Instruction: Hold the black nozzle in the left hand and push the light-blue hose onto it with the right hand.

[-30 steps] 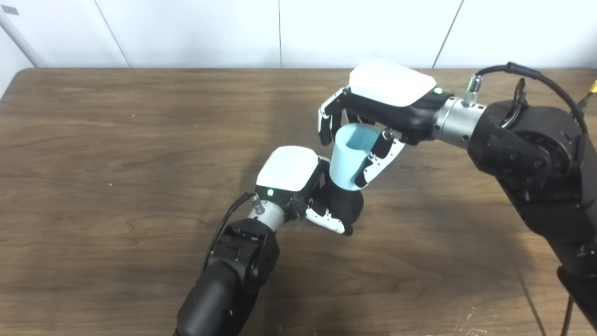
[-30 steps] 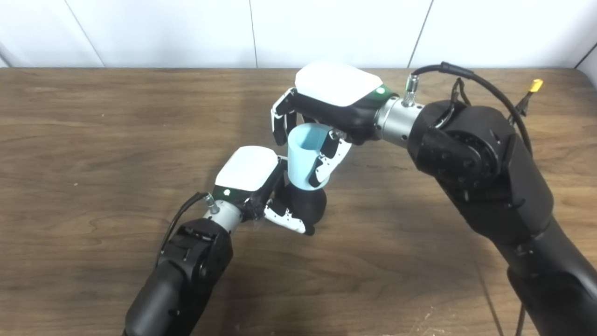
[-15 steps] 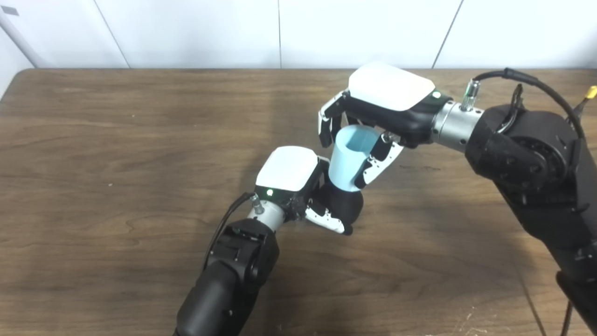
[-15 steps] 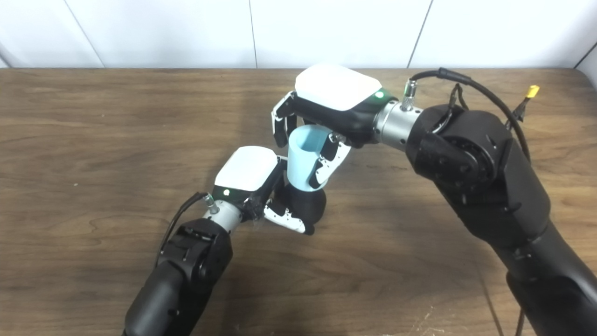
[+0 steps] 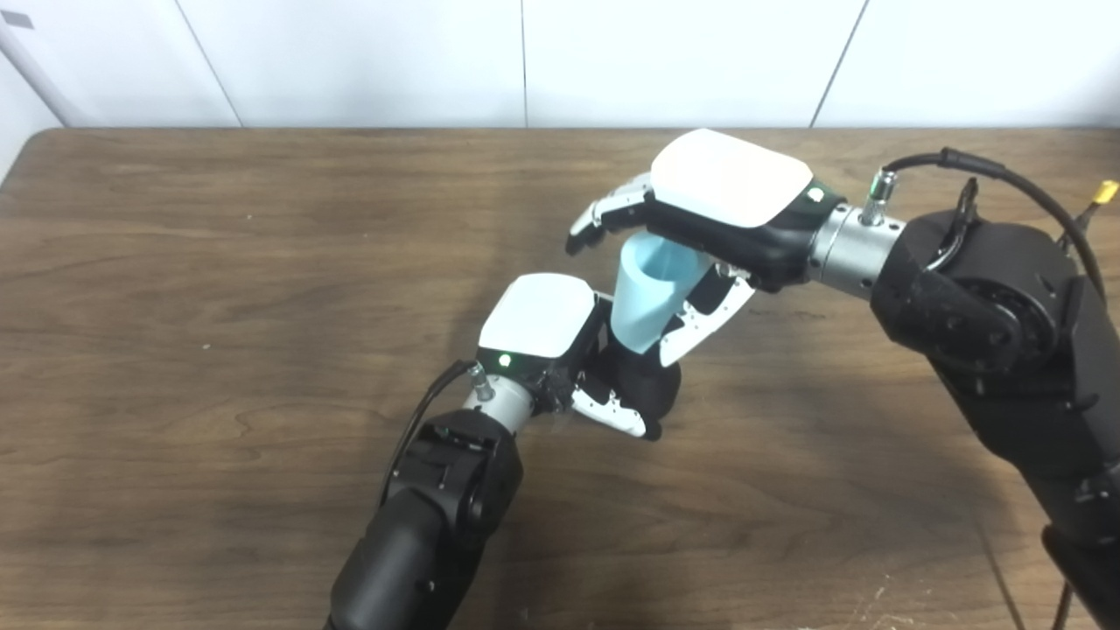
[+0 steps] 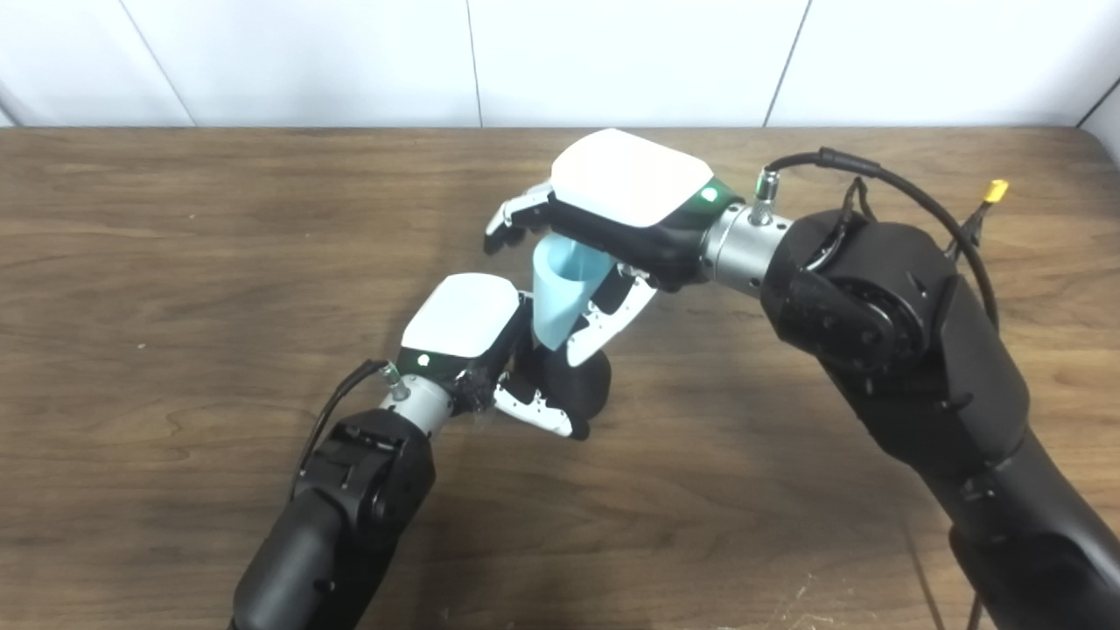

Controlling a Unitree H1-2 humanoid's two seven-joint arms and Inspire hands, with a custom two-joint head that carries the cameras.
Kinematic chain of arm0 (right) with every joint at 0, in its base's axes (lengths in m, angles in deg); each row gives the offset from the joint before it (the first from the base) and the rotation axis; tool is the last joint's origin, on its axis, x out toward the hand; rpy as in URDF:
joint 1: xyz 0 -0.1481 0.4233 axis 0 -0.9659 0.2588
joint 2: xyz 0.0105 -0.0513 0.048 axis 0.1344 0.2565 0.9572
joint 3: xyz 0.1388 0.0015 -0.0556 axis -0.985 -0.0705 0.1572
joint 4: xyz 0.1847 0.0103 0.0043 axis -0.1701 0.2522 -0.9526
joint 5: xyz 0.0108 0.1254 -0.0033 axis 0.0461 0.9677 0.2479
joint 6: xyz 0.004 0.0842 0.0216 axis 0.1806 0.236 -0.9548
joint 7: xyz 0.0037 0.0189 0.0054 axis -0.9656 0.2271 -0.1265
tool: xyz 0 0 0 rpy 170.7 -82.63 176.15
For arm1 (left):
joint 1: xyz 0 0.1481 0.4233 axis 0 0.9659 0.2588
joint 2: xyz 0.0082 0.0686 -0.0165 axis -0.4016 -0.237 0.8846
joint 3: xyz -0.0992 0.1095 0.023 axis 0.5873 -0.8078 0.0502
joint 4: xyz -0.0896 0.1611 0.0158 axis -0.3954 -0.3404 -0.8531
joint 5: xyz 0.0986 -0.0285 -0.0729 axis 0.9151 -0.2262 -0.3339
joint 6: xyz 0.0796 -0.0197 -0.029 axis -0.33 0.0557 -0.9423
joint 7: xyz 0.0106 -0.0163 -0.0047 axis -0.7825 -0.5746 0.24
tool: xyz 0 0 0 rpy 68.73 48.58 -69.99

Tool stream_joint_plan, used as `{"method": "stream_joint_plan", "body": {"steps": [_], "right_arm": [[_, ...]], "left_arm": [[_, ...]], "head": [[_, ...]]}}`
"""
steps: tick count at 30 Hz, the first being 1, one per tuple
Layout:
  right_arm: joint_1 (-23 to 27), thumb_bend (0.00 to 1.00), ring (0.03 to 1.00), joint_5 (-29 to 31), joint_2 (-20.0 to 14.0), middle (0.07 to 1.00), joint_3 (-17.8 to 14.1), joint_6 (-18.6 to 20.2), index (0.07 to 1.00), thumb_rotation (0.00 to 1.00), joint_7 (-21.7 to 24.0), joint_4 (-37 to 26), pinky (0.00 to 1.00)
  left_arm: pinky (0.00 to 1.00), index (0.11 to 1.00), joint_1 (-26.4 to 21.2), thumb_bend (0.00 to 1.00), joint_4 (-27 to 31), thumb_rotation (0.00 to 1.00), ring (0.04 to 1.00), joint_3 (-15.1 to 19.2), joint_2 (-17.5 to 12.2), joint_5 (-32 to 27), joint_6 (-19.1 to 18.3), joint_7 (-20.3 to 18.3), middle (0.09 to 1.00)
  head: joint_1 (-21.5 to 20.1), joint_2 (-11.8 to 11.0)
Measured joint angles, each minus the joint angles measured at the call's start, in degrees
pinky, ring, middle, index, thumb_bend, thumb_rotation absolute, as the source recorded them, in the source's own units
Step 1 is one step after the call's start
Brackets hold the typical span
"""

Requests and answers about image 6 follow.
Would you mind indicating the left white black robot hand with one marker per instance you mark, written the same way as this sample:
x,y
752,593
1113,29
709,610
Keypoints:
x,y
464,315

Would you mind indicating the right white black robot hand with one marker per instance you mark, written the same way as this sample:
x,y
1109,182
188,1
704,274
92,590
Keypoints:
x,y
630,179

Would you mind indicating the light blue cup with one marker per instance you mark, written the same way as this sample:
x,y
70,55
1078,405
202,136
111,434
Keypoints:
x,y
556,302

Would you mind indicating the black plastic nozzle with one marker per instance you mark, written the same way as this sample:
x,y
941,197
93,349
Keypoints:
x,y
582,385

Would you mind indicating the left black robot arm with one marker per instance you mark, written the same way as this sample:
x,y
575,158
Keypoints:
x,y
350,499

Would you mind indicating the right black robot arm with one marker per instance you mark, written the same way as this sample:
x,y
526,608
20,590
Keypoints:
x,y
919,367

